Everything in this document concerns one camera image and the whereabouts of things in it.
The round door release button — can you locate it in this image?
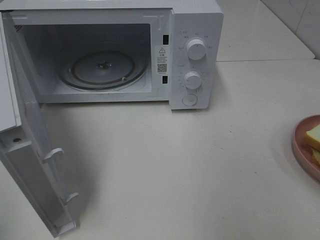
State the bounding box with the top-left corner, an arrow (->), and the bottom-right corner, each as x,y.
182,94 -> 198,106

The white microwave door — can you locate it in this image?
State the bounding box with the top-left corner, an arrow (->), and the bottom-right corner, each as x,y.
0,11 -> 78,237

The pink round plate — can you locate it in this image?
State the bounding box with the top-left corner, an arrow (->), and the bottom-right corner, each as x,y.
291,114 -> 320,182

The lower white timer knob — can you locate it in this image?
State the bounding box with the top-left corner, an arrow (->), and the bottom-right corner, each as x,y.
183,71 -> 202,90

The white warning label sticker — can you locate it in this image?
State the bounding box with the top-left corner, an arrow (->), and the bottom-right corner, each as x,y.
154,45 -> 170,75

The glass microwave turntable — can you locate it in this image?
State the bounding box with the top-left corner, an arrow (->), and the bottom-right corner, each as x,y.
57,50 -> 149,91

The upper white control knob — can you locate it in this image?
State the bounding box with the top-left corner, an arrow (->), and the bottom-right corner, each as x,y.
185,37 -> 207,61

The white microwave oven body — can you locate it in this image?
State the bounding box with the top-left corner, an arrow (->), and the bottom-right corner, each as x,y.
0,0 -> 224,110

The top bread slice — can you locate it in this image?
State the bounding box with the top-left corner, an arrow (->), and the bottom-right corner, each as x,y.
304,124 -> 320,151

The bread slice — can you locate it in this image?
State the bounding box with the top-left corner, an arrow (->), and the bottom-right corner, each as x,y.
304,124 -> 320,151
311,148 -> 320,167

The bottom bread slice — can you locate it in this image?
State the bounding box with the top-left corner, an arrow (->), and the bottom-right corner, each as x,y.
311,148 -> 320,167

